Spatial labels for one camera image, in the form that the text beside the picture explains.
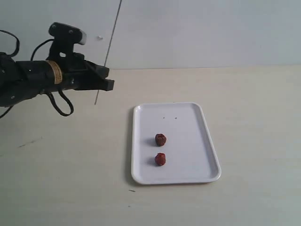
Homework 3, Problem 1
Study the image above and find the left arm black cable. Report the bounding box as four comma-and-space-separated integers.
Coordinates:
0, 30, 74, 118

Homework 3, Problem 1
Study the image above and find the white plastic tray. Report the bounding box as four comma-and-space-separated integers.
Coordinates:
131, 102, 221, 185

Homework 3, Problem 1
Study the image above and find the thin metal skewer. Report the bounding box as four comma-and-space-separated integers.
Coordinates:
94, 0, 123, 105

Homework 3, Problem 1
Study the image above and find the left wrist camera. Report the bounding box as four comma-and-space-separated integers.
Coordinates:
47, 22, 87, 60

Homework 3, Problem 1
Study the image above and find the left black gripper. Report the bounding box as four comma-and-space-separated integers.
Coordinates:
16, 53, 114, 94

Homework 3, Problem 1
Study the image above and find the dark brown round object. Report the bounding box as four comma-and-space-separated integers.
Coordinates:
155, 134, 167, 147

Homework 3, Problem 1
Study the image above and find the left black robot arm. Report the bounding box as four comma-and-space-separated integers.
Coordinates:
0, 53, 114, 107

